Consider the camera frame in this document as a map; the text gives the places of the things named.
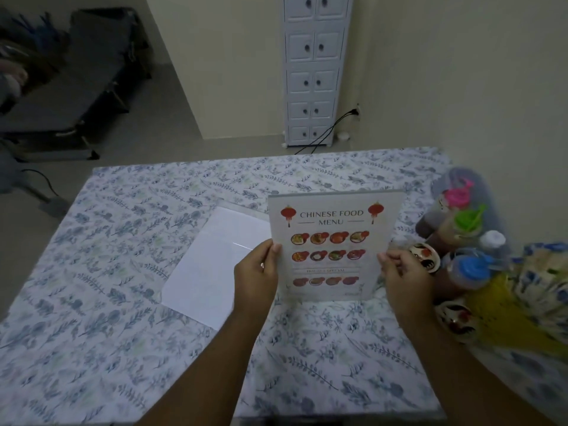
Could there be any person's right hand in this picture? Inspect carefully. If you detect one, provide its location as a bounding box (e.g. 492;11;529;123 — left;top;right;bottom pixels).
377;248;438;325

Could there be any person's left hand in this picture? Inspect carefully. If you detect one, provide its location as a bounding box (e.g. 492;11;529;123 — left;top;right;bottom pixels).
233;238;283;316

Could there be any white food menu card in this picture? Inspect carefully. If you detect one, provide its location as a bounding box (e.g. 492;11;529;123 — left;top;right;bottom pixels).
267;190;407;303

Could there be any person's left forearm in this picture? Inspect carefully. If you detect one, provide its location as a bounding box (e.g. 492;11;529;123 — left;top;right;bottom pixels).
135;306;272;426

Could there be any person's right forearm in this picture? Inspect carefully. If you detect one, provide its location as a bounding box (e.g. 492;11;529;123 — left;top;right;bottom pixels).
401;316;557;426

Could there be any small patterned ceramic cup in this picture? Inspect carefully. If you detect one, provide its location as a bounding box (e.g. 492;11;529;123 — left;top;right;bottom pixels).
434;301;479;346
406;242;443;274

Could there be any white blank sheet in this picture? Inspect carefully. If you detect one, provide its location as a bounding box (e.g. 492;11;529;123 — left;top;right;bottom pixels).
161;206;272;331

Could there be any pink capped sauce bottle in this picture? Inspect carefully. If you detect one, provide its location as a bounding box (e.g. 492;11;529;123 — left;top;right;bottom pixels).
415;177;475;241

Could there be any blue capped sauce bottle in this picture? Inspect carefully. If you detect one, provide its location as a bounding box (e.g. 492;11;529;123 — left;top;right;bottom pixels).
437;253;497;303

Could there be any green capped sauce bottle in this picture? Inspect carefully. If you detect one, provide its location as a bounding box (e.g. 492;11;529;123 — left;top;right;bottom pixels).
433;204;489;259

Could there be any white capped bottle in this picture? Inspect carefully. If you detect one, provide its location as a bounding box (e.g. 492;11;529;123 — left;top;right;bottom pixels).
477;230;509;259

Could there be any clear plastic bag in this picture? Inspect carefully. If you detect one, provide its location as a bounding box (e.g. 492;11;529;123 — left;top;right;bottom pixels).
430;166;512;262

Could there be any yellow cloth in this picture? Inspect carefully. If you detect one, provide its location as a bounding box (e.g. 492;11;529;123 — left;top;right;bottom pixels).
469;271;568;362

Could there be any floral patterned cloth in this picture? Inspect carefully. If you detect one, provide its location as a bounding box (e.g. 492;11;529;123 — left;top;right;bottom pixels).
506;241;568;338

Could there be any blue floral tablecloth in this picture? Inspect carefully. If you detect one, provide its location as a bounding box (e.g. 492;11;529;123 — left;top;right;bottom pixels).
0;148;454;426

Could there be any white drawer cabinet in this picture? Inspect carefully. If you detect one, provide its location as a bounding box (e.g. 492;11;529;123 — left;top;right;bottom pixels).
283;0;356;149

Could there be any grey fan stand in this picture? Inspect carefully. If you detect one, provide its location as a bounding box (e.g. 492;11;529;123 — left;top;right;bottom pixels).
0;142;72;218

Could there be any dark folding bed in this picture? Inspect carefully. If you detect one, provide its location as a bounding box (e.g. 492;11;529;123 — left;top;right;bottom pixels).
0;7;152;163

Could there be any black power cable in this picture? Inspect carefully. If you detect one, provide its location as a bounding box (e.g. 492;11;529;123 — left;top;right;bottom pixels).
293;108;358;156

